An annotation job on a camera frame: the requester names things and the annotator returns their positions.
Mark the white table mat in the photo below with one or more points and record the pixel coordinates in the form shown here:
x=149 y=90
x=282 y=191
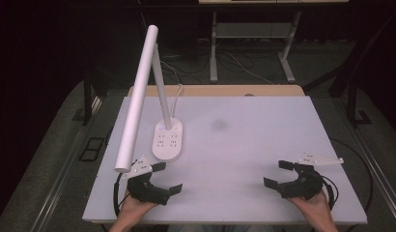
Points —
x=238 y=151

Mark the white desk lamp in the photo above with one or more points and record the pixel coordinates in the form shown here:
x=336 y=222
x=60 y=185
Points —
x=136 y=103

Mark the black metal stand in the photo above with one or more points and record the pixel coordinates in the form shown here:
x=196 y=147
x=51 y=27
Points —
x=353 y=106
x=87 y=103

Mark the person's right hand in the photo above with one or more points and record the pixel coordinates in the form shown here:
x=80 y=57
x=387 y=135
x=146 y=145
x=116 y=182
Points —
x=310 y=208

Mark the person's left hand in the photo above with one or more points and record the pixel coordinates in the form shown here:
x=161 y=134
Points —
x=133 y=209

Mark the black floor frame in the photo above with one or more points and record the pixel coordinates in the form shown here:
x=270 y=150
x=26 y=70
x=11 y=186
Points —
x=91 y=149

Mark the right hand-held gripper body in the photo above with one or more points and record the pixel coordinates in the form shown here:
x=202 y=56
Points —
x=302 y=185

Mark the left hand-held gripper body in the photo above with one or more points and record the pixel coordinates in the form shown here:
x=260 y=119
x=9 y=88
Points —
x=144 y=188

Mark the white metal desk frame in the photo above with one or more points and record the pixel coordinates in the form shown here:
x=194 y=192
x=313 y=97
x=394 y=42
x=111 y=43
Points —
x=214 y=64

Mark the metal floor rail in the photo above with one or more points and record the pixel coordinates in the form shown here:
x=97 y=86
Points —
x=62 y=180
x=379 y=180

